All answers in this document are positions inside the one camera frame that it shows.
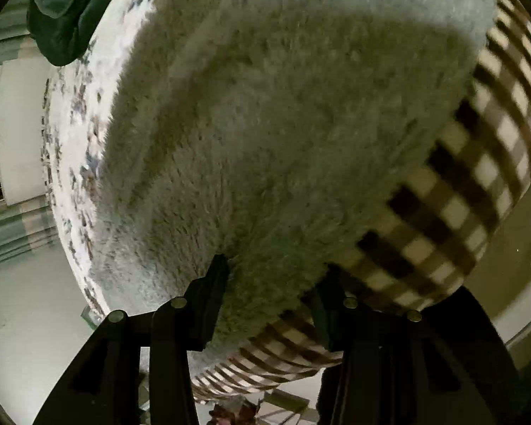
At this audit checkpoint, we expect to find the white floral bedsheet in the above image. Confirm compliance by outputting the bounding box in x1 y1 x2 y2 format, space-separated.
40 0 195 322

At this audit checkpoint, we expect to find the brown checked blanket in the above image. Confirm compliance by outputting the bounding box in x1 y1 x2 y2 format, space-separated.
189 0 531 404

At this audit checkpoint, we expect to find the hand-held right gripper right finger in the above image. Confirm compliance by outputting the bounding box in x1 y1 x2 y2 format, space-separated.
309 267 500 425

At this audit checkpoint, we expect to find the striped green curtain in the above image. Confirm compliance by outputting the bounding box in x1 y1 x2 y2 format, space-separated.
0 0 67 272

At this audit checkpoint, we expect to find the fluffy grey-green blanket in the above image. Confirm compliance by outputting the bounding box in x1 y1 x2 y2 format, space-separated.
88 0 502 379

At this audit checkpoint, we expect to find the dark green cloth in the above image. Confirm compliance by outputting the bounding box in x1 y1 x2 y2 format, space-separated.
27 0 134 67

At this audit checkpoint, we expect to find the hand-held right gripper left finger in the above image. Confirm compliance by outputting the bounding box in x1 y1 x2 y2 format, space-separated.
33 254 229 425

